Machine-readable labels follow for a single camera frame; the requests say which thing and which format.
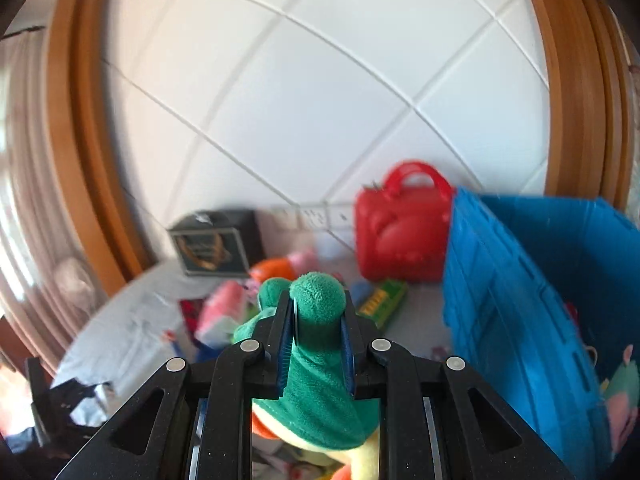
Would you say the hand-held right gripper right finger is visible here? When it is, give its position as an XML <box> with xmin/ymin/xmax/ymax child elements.
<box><xmin>341</xmin><ymin>290</ymin><xmax>576</xmax><ymax>480</ymax></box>

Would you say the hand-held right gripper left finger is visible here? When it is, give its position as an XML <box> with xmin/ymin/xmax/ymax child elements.
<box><xmin>57</xmin><ymin>291</ymin><xmax>297</xmax><ymax>480</ymax></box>

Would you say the dark green plush toy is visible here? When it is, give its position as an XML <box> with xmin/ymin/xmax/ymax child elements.
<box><xmin>232</xmin><ymin>272</ymin><xmax>382</xmax><ymax>480</ymax></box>

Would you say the large pink tissue pack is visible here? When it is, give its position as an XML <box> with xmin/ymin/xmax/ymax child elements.
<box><xmin>195</xmin><ymin>280</ymin><xmax>247</xmax><ymax>347</ymax></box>

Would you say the blue plastic crate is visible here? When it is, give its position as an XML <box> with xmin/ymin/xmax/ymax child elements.
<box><xmin>442</xmin><ymin>187</ymin><xmax>640</xmax><ymax>480</ymax></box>

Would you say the grey covered desktop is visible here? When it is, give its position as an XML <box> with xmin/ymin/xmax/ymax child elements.
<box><xmin>52</xmin><ymin>255</ymin><xmax>453</xmax><ymax>480</ymax></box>

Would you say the long green box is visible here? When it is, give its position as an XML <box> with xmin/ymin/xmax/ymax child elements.
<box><xmin>359</xmin><ymin>280</ymin><xmax>409</xmax><ymax>331</ymax></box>

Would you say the pink pig plush orange dress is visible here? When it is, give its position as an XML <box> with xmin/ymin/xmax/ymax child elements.
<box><xmin>248</xmin><ymin>251</ymin><xmax>322</xmax><ymax>286</ymax></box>

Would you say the dark cloth with red stars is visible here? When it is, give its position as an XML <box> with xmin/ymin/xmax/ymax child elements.
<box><xmin>179</xmin><ymin>299</ymin><xmax>206</xmax><ymax>332</ymax></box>

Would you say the dark gift box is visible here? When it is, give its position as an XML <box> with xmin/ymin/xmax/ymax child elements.
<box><xmin>167</xmin><ymin>209</ymin><xmax>265</xmax><ymax>277</ymax></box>

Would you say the red plastic suitcase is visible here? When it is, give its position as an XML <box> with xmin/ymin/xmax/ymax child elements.
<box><xmin>355</xmin><ymin>160</ymin><xmax>457</xmax><ymax>284</ymax></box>

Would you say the white plastic bag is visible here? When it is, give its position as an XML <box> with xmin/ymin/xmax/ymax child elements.
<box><xmin>52</xmin><ymin>257</ymin><xmax>97</xmax><ymax>312</ymax></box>

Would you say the teal pink plush toy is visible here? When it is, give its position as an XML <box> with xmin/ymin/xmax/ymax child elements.
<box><xmin>601</xmin><ymin>345</ymin><xmax>640</xmax><ymax>461</ymax></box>

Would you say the sheer pink curtain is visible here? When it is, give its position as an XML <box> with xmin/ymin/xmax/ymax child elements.
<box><xmin>0</xmin><ymin>30</ymin><xmax>103</xmax><ymax>366</ymax></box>

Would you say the white wall switch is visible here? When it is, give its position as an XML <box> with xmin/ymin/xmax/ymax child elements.
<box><xmin>271</xmin><ymin>206</ymin><xmax>301</xmax><ymax>234</ymax></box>

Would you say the white wall outlet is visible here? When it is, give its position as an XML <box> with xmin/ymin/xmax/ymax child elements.
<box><xmin>299</xmin><ymin>204</ymin><xmax>329</xmax><ymax>231</ymax></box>

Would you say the white wall plate with hole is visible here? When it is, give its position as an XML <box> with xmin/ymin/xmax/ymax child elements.
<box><xmin>327</xmin><ymin>202</ymin><xmax>357</xmax><ymax>230</ymax></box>

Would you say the wooden wall frame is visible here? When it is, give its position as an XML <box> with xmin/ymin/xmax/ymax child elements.
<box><xmin>46</xmin><ymin>0</ymin><xmax>632</xmax><ymax>283</ymax></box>

